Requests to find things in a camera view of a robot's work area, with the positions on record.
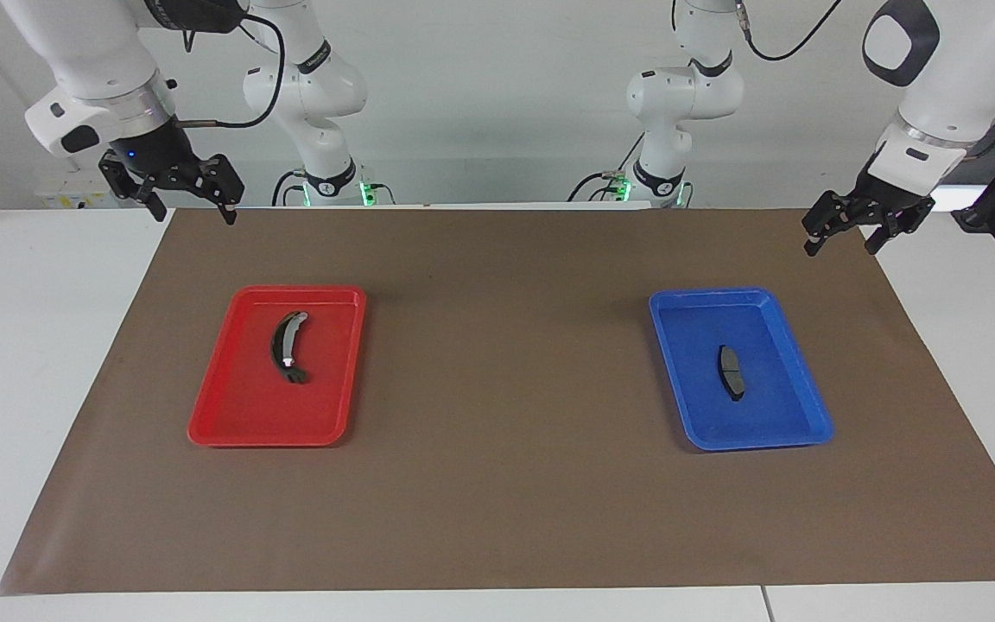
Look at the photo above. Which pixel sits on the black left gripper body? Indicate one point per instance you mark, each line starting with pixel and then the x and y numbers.
pixel 890 190

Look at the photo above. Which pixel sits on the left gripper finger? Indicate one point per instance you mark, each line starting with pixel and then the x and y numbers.
pixel 899 226
pixel 830 216

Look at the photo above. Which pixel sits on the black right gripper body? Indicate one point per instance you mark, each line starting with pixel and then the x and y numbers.
pixel 156 151

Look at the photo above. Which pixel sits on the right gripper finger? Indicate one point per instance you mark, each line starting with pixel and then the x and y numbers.
pixel 223 181
pixel 126 177

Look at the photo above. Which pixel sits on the long curved brake pad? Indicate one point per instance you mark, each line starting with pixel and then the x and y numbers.
pixel 282 345

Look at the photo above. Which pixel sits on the small dark brake pad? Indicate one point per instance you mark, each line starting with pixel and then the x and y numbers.
pixel 731 373

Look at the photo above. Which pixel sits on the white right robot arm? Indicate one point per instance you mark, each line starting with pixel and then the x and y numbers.
pixel 91 52

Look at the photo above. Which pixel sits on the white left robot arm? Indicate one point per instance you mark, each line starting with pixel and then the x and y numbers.
pixel 964 78

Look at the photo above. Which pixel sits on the blue plastic tray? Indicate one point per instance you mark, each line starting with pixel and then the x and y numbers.
pixel 765 415

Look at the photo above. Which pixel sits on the red plastic tray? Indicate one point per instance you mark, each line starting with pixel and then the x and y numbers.
pixel 238 406

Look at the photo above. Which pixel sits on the brown table mat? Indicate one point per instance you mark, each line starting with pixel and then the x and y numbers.
pixel 497 501

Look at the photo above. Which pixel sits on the white wall socket box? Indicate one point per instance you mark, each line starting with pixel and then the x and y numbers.
pixel 66 194

